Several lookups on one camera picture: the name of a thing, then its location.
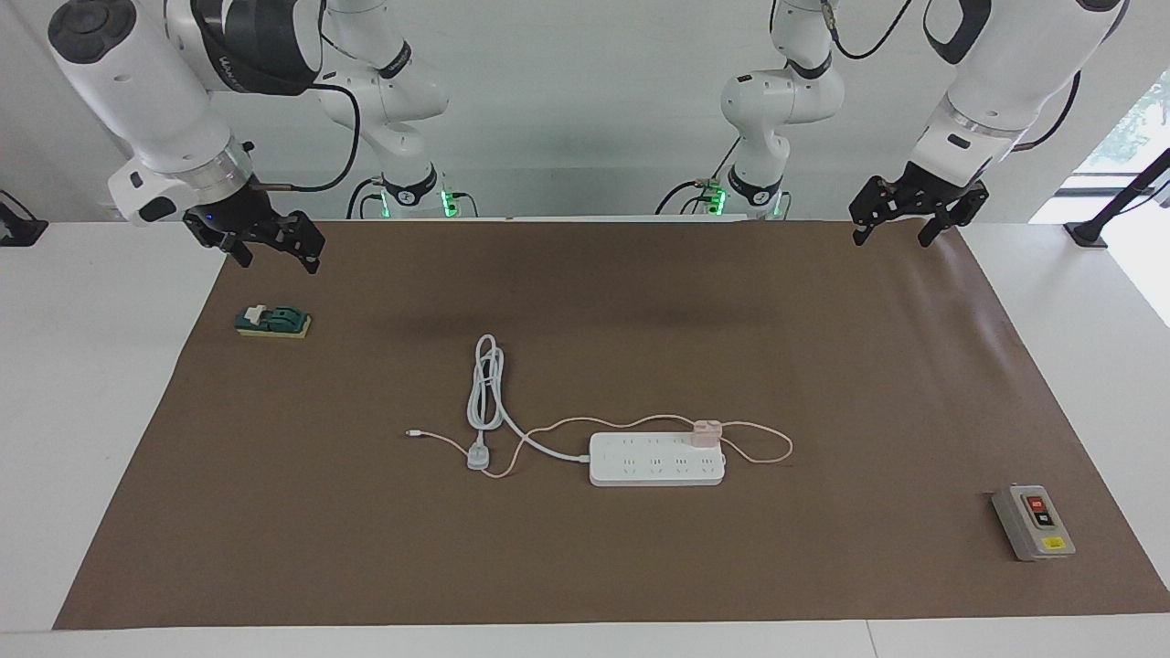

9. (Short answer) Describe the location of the pink charging cable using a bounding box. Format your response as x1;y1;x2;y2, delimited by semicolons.
405;416;794;478

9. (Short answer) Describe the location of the white power strip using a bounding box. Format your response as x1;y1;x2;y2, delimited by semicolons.
588;431;728;488

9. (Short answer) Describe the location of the black stand pole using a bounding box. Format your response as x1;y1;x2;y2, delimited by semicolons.
1065;146;1170;249

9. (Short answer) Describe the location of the black table clamp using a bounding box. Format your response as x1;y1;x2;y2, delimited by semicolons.
0;189;48;248

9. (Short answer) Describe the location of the brown table mat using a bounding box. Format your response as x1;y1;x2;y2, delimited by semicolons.
52;218;1170;631

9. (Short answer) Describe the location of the green knife switch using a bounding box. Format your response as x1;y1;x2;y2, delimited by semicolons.
235;303;313;341

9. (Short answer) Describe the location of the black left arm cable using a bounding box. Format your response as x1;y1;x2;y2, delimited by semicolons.
654;0;1084;218

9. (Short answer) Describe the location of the white power strip cord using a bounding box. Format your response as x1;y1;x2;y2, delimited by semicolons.
466;334;593;472

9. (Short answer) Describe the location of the grey on-off switch box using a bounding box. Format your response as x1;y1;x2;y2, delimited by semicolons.
991;484;1077;562

